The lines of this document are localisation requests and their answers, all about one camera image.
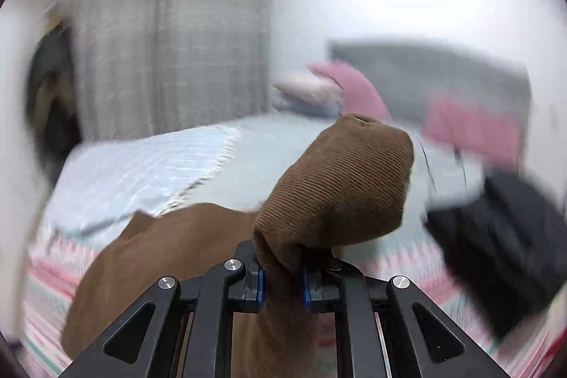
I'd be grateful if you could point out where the pale pink pillow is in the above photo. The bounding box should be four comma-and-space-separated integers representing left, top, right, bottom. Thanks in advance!
272, 72, 344, 113

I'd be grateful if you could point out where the grey headboard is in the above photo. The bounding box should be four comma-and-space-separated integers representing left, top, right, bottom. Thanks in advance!
330, 39, 532, 135

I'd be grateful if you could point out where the rose red pillow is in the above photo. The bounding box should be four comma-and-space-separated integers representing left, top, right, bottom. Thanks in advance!
423, 95, 526, 166

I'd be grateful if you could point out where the grey patterned curtain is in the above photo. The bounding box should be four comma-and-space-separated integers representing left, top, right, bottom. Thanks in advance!
66, 0, 273, 140

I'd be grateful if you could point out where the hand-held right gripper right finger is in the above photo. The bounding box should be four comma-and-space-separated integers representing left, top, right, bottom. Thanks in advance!
302, 249, 506, 378

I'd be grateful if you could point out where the pile of dark clothes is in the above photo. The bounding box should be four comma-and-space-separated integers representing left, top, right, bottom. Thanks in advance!
24, 6, 83, 184

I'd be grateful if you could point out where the brown corduroy garment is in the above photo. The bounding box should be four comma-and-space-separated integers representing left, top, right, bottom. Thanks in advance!
60, 113, 415, 378

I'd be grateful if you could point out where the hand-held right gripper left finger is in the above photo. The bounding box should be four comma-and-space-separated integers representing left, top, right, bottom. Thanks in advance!
57, 241, 266, 378

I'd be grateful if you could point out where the light blue blanket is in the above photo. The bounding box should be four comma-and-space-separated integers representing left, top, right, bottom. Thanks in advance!
42, 112, 488, 241

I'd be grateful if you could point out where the black garment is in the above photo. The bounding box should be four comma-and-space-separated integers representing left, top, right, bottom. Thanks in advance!
425, 170, 567, 339

